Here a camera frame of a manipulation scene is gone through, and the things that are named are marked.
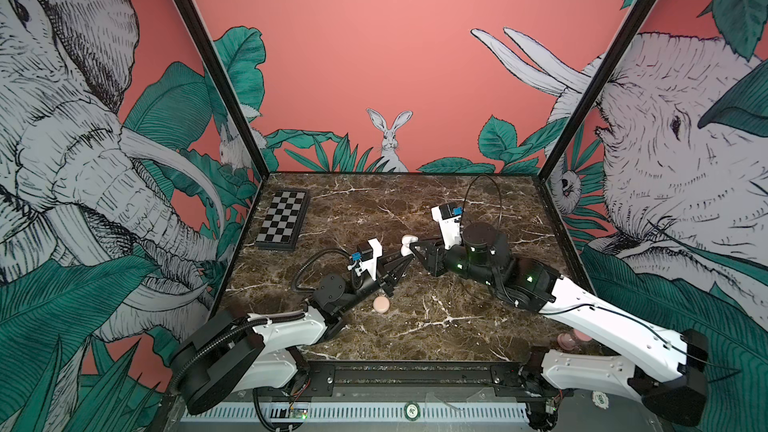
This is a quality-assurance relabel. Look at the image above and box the white perforated vent strip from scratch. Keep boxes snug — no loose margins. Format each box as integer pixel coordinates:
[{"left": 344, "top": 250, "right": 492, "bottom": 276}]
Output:
[{"left": 181, "top": 401, "right": 529, "bottom": 424}]

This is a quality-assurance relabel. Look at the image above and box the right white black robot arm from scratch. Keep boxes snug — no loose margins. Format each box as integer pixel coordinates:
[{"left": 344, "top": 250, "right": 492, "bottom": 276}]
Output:
[{"left": 401, "top": 222, "right": 708, "bottom": 427}]

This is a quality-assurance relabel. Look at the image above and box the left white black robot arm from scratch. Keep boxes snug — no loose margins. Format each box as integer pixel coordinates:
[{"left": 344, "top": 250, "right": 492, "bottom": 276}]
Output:
[{"left": 168, "top": 252, "right": 413, "bottom": 415}]

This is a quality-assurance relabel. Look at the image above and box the pink open case at edge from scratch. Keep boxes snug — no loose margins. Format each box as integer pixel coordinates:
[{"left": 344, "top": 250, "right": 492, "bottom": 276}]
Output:
[{"left": 557, "top": 329, "right": 592, "bottom": 351}]

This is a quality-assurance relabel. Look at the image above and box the white round charging case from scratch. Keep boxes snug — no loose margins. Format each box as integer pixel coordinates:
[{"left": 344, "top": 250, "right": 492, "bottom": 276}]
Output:
[{"left": 400, "top": 234, "right": 419, "bottom": 257}]

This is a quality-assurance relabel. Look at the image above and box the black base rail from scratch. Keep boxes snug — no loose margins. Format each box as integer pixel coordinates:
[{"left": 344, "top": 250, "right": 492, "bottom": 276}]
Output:
[{"left": 167, "top": 361, "right": 652, "bottom": 400}]

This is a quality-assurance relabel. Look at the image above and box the pink earbuds charging case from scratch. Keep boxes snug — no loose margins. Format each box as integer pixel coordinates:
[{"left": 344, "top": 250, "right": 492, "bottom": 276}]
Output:
[{"left": 372, "top": 296, "right": 391, "bottom": 314}]

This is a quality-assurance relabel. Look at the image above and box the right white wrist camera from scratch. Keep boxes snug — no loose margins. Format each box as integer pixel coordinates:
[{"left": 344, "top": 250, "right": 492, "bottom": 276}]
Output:
[{"left": 431, "top": 202, "right": 463, "bottom": 250}]

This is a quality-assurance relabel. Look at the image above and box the black white checkerboard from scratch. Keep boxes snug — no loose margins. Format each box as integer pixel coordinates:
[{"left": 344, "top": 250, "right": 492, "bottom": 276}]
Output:
[{"left": 254, "top": 188, "right": 310, "bottom": 251}]

